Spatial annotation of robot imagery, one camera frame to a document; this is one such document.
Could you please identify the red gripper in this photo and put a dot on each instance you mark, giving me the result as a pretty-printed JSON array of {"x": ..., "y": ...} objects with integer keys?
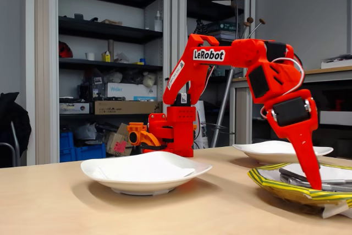
[{"x": 292, "y": 111}]

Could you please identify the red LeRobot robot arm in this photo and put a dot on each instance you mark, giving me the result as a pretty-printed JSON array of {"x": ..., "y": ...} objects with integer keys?
[{"x": 242, "y": 53}]

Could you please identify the white square porcelain plate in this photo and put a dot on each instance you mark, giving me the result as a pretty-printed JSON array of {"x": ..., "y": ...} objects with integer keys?
[
  {"x": 137, "y": 185},
  {"x": 264, "y": 155}
]

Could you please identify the long white box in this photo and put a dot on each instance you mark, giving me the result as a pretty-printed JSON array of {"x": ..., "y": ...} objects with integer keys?
[{"x": 336, "y": 118}]

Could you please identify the yellow green striped plate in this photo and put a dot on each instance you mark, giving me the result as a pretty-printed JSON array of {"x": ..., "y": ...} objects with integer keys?
[{"x": 277, "y": 186}]

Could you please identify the grey sideboard wooden top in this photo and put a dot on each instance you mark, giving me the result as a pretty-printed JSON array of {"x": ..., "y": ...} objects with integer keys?
[{"x": 335, "y": 74}]

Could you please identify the flat white box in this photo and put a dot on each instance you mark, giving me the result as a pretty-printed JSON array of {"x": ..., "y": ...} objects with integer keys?
[{"x": 338, "y": 64}]

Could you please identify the grey coat stand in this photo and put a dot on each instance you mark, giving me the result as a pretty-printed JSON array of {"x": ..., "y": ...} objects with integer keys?
[{"x": 222, "y": 105}]

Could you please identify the stack of books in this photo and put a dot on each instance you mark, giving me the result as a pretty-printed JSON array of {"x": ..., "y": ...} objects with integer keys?
[{"x": 226, "y": 27}]

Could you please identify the orange printed part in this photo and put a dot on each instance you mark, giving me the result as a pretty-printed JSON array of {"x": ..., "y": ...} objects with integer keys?
[{"x": 148, "y": 138}]

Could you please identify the long brown cardboard box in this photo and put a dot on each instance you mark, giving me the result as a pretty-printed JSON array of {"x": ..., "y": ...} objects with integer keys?
[{"x": 126, "y": 107}]

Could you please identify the white Weller box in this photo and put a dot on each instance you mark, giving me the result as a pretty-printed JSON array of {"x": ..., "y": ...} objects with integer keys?
[{"x": 129, "y": 90}]

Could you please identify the cardboard box pink label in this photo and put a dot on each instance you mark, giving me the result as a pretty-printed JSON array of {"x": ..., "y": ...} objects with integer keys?
[{"x": 118, "y": 141}]

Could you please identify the white plastic bottle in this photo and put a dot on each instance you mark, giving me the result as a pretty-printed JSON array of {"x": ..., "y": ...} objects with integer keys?
[{"x": 158, "y": 23}]

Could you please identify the blue plastic crate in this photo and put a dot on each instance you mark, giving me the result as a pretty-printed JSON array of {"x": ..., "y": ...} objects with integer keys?
[
  {"x": 88, "y": 153},
  {"x": 66, "y": 140}
]

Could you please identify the small yellow box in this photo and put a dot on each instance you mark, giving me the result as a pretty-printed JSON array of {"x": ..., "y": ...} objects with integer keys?
[{"x": 105, "y": 57}]

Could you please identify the white paper cup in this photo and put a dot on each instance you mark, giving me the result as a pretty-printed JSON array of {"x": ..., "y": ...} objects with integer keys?
[{"x": 90, "y": 56}]

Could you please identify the flat grey printed box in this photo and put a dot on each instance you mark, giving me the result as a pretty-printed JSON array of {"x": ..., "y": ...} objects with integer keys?
[{"x": 74, "y": 108}]

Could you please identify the red black helmet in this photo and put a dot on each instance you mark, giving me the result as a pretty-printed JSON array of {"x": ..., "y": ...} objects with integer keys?
[{"x": 64, "y": 50}]

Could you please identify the grey metal chair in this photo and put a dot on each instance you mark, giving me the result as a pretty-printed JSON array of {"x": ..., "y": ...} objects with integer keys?
[{"x": 15, "y": 141}]

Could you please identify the black jacket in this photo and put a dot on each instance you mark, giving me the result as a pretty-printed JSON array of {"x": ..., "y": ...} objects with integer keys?
[{"x": 13, "y": 119}]

